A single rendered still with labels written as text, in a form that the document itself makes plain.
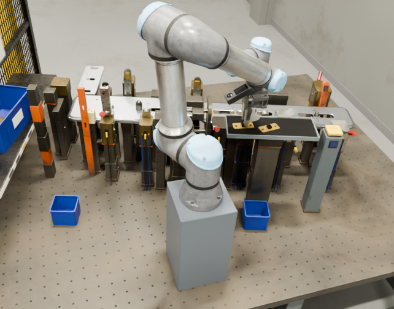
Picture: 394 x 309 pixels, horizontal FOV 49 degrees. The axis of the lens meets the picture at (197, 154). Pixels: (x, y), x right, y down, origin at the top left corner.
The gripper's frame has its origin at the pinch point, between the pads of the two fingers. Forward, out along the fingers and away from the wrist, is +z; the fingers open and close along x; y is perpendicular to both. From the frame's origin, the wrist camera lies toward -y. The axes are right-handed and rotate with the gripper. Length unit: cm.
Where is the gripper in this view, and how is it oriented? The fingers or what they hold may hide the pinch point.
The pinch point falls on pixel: (243, 122)
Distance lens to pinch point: 175.5
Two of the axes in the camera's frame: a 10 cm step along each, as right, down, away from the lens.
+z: -0.5, 7.7, 6.4
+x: -1.8, -6.3, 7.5
